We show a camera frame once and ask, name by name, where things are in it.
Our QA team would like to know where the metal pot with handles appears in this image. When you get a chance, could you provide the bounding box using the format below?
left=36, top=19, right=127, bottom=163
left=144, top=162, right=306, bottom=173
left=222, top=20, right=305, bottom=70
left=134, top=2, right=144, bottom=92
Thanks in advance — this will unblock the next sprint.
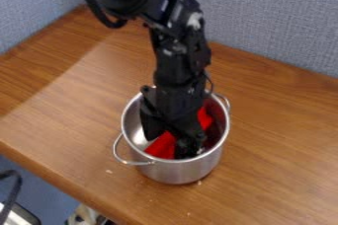
left=112, top=93, right=231, bottom=185

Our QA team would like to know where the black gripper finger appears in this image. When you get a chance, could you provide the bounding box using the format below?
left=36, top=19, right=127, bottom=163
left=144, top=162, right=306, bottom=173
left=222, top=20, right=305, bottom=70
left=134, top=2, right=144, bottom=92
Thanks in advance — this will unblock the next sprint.
left=174, top=131, right=206, bottom=160
left=140, top=108, right=166, bottom=141

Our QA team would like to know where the red ribbed object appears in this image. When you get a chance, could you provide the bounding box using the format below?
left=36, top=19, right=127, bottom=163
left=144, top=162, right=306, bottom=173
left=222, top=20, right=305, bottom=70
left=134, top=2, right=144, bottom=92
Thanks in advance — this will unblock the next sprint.
left=146, top=107, right=214, bottom=160

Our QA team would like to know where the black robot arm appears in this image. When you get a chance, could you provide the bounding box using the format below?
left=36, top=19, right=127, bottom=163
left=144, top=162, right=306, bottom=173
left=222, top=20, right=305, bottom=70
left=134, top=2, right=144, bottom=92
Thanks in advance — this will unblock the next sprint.
left=84, top=0, right=211, bottom=159

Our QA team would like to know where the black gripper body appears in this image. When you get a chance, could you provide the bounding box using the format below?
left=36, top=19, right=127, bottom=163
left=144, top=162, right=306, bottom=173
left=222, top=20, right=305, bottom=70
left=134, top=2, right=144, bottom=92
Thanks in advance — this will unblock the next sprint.
left=140, top=80, right=207, bottom=136

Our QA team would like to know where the black cable near floor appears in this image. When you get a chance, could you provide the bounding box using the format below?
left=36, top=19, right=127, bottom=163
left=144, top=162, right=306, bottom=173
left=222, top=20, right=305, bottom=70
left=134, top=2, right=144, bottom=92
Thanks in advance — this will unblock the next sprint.
left=0, top=169, right=24, bottom=225

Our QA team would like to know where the grey box under table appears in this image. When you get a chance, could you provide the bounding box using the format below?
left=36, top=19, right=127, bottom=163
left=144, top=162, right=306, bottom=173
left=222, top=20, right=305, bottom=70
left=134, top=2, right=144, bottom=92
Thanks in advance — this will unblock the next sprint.
left=0, top=203, right=43, bottom=225

